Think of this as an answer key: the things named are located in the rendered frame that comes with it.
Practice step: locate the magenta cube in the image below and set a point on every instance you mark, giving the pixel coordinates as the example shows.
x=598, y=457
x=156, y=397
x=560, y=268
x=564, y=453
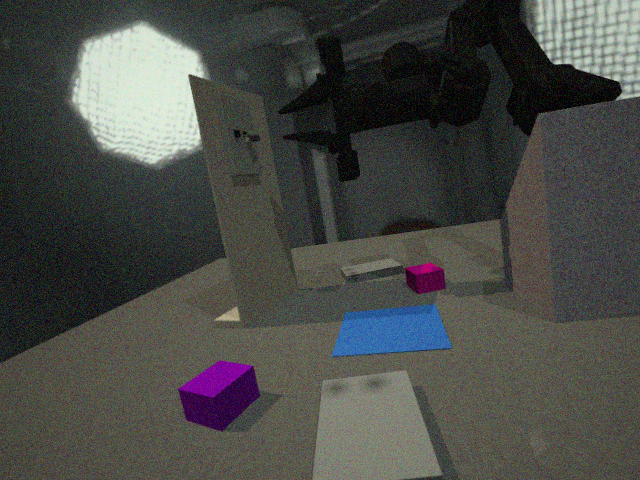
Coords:
x=425, y=278

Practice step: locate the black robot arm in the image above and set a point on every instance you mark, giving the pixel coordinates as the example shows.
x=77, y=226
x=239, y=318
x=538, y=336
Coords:
x=539, y=85

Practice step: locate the blue square marker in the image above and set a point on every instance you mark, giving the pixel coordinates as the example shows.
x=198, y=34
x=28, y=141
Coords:
x=417, y=328

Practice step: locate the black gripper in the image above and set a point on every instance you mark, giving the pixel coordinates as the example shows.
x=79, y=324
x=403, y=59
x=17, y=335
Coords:
x=366, y=108

